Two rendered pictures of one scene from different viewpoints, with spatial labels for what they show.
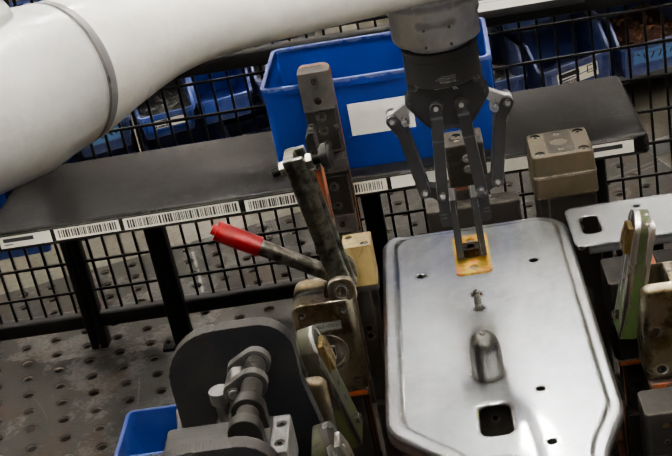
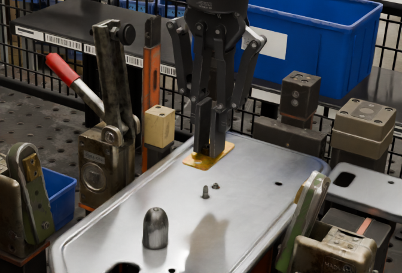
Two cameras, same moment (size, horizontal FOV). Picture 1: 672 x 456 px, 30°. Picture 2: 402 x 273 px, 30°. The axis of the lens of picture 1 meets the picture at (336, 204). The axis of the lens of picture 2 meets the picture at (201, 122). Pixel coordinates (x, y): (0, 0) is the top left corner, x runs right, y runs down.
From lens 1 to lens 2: 0.59 m
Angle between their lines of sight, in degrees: 20
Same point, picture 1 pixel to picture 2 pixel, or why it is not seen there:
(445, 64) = not seen: outside the picture
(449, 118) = (210, 39)
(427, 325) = (161, 190)
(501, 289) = (234, 191)
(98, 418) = (47, 166)
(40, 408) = not seen: hidden behind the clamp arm
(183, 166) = not seen: hidden behind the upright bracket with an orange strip
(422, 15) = not seen: outside the picture
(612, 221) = (361, 184)
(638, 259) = (301, 212)
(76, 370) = (65, 134)
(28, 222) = (37, 23)
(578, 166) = (367, 134)
